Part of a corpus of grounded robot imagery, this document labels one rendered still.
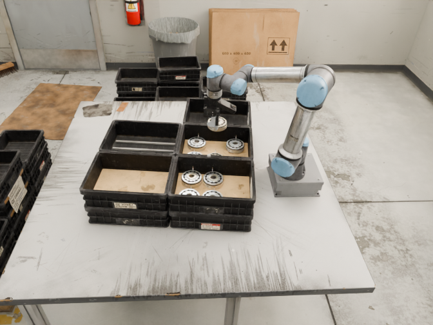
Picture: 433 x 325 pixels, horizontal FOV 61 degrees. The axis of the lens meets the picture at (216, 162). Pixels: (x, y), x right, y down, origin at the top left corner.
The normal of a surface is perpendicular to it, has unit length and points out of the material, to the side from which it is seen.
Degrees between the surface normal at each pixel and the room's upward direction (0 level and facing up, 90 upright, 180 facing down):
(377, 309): 0
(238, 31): 80
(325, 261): 0
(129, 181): 0
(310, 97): 83
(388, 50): 90
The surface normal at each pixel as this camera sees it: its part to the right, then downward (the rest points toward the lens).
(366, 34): 0.06, 0.63
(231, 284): 0.04, -0.78
